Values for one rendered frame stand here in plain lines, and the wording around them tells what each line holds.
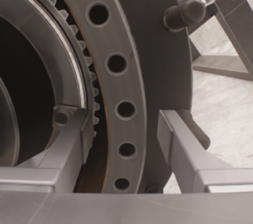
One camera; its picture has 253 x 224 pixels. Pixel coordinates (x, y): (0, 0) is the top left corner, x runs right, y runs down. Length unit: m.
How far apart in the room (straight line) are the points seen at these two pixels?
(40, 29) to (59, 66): 0.04
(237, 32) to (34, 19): 1.26
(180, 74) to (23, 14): 0.17
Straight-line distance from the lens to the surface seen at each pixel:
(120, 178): 0.16
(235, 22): 1.37
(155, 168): 0.22
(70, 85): 0.21
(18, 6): 0.23
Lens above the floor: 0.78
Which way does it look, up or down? 14 degrees down
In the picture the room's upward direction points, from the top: 40 degrees counter-clockwise
